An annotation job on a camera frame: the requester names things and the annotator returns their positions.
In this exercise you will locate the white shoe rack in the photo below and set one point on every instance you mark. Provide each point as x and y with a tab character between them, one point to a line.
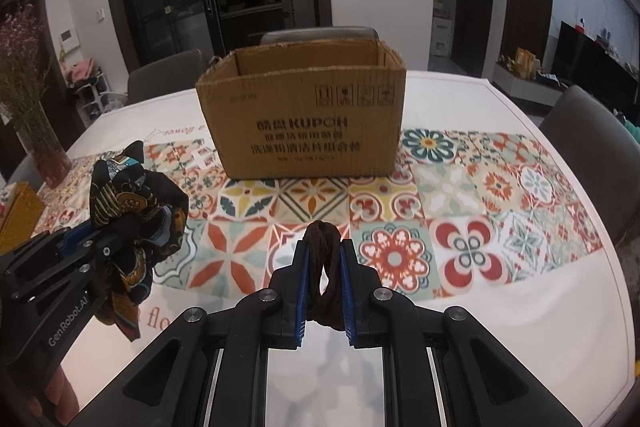
100	99

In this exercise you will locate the pink dried flower bouquet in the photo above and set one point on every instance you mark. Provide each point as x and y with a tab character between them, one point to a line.
20	57

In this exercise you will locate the yellow box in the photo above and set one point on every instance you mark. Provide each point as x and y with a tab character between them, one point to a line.
20	217

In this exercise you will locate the glass vase dried pink flowers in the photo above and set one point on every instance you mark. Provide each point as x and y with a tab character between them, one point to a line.
30	7

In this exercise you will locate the white intercom panel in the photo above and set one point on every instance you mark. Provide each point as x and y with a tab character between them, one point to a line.
68	39

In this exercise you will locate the glass vase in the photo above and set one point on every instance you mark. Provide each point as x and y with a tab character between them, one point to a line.
47	152

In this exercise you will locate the person's left hand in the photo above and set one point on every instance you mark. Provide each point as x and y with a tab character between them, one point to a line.
50	392

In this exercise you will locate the low television cabinet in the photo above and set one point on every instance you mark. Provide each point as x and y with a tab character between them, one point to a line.
525	89

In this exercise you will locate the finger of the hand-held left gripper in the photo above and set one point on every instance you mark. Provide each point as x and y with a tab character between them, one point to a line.
95	259
77	239

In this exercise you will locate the pink clothing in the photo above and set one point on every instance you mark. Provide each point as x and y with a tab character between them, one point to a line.
84	71

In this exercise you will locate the grey dining chair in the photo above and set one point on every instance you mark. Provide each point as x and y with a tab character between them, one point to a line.
320	35
595	157
165	77

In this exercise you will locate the black television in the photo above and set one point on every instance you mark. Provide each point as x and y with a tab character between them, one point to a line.
590	62

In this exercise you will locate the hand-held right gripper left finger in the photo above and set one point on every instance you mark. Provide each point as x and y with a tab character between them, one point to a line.
301	297

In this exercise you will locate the dark wooden door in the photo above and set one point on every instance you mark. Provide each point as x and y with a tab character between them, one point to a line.
475	7

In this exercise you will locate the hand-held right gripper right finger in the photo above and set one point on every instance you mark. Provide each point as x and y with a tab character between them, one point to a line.
349	297

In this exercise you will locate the yellow bags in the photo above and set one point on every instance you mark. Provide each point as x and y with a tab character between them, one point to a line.
526	63

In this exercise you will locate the brown cardboard box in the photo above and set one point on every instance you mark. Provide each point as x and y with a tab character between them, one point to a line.
300	142

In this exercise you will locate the black patterned silk scarf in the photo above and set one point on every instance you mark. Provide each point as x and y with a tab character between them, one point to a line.
135	192

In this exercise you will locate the floral patterned tablecloth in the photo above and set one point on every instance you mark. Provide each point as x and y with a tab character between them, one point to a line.
500	187

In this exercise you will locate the white drawer cabinet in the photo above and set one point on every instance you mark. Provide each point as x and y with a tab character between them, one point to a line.
444	36

